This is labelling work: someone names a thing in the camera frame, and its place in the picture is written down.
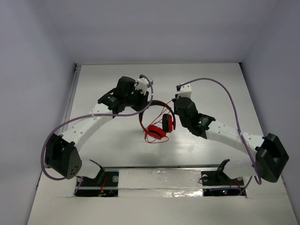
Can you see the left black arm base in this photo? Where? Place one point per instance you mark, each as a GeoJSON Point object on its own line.
{"type": "Point", "coordinates": [105, 184]}

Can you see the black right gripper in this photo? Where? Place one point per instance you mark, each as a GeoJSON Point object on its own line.
{"type": "Point", "coordinates": [174, 100]}

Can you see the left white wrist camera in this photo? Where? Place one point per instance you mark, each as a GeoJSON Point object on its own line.
{"type": "Point", "coordinates": [143, 83]}

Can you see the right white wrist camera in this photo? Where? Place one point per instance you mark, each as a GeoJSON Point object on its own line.
{"type": "Point", "coordinates": [184, 89]}

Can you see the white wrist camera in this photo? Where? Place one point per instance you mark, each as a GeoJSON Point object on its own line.
{"type": "Point", "coordinates": [184, 89]}
{"type": "Point", "coordinates": [143, 83]}

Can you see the red black headphones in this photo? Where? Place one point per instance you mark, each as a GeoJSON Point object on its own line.
{"type": "Point", "coordinates": [164, 123]}

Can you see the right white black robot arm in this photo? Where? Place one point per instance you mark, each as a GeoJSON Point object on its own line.
{"type": "Point", "coordinates": [266, 156]}

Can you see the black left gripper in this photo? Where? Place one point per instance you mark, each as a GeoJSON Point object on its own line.
{"type": "Point", "coordinates": [139, 100]}

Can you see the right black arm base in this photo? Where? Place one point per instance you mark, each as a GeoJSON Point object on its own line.
{"type": "Point", "coordinates": [216, 183]}

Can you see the metal mounting rail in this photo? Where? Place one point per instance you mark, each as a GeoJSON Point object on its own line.
{"type": "Point", "coordinates": [160, 182]}

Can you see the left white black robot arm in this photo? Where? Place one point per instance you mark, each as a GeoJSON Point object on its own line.
{"type": "Point", "coordinates": [61, 152]}

